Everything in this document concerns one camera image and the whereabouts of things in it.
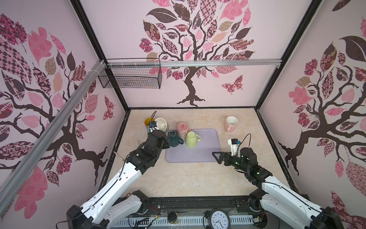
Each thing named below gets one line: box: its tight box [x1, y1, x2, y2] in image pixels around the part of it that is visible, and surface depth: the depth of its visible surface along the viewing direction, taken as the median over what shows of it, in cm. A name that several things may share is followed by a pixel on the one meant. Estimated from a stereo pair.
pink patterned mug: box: [223, 115, 239, 133], surface depth 100 cm
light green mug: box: [185, 130, 203, 149], surface depth 94 cm
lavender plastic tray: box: [165, 128, 221, 163], surface depth 99 cm
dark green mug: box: [168, 129, 184, 147], surface depth 94 cm
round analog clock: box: [209, 209, 231, 229], surface depth 69 cm
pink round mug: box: [176, 122, 192, 140], surface depth 96 cm
